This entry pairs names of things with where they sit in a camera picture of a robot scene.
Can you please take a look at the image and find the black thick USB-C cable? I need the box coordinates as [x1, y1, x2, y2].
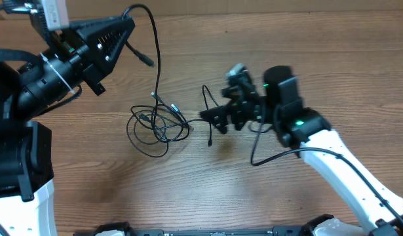
[121, 3, 195, 144]

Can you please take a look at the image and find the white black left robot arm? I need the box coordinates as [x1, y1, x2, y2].
[0, 16, 135, 235]

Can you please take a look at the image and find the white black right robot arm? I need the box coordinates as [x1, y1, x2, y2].
[200, 64, 403, 235]

